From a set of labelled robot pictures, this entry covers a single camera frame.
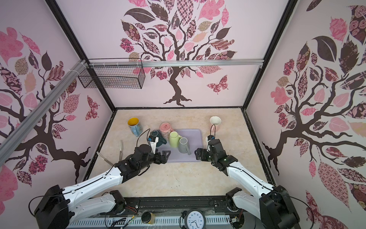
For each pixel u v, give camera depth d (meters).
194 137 1.00
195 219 0.68
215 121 1.02
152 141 0.70
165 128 0.93
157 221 0.70
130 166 0.60
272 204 0.40
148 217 0.62
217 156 0.64
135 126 0.97
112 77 1.22
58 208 0.39
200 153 0.76
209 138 0.79
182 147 0.88
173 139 0.90
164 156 0.71
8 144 0.50
